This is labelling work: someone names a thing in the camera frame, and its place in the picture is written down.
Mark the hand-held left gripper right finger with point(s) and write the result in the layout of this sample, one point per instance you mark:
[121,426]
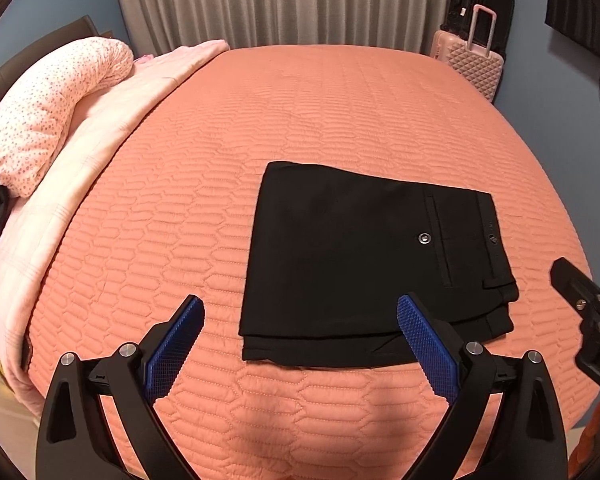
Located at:
[425,342]

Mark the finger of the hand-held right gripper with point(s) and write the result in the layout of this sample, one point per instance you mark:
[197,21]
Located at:
[567,277]

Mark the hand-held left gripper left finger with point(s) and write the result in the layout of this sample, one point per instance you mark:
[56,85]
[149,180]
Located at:
[177,342]

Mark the black pants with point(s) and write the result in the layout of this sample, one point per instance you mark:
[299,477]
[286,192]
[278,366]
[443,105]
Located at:
[350,260]

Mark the light pink blanket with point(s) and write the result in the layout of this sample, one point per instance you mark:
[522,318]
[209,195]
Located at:
[105,130]

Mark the pink hard-shell suitcase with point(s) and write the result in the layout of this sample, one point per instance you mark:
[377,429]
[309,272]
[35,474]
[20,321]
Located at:
[472,67]

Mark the salmon quilted bed cover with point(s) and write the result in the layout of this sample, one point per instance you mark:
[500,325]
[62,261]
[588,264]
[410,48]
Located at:
[330,110]

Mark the pink dotted pillow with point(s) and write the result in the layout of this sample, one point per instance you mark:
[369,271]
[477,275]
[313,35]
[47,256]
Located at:
[45,110]

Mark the dark brown headboard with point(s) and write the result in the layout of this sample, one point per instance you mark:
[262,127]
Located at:
[35,55]

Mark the grey pleated curtain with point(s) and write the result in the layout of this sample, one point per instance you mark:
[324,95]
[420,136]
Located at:
[280,0]

